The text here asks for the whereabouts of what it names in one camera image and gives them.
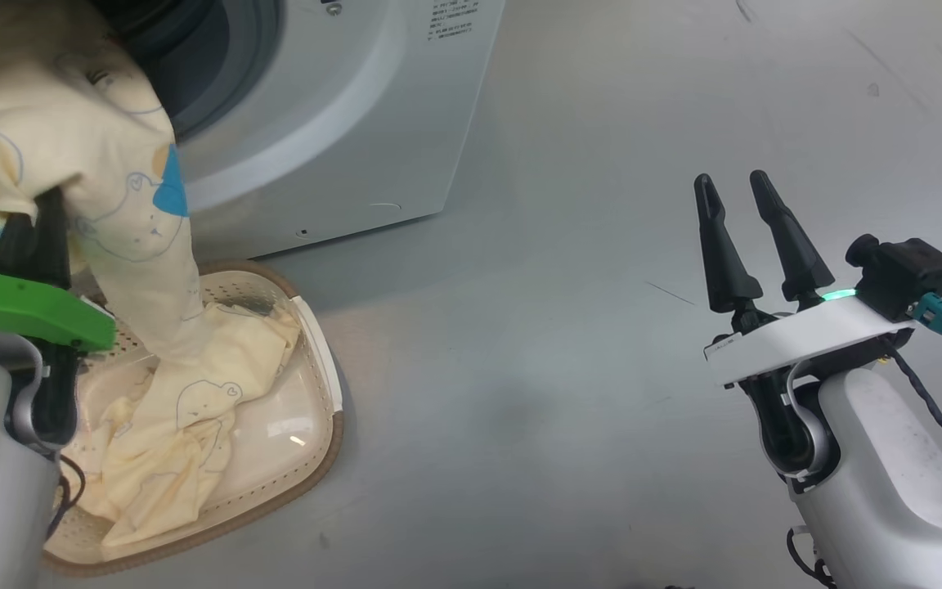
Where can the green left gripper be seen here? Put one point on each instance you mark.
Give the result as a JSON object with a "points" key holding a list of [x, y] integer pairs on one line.
{"points": [[29, 307]]}

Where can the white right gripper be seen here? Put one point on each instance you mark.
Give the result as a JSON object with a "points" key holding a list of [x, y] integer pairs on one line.
{"points": [[798, 339]]}

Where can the cream garment with blue cuff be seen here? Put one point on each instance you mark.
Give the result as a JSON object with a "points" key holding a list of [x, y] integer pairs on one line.
{"points": [[95, 123]]}

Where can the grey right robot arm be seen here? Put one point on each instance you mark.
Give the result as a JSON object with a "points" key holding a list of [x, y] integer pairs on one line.
{"points": [[880, 491]]}

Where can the white front-load washing machine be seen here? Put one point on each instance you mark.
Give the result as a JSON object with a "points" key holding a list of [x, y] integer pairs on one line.
{"points": [[340, 123]]}

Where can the cream perforated laundry basket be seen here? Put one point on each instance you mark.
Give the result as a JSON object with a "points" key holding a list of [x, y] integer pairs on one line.
{"points": [[291, 474]]}

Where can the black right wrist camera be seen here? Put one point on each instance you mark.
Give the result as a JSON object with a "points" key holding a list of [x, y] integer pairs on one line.
{"points": [[904, 274]]}

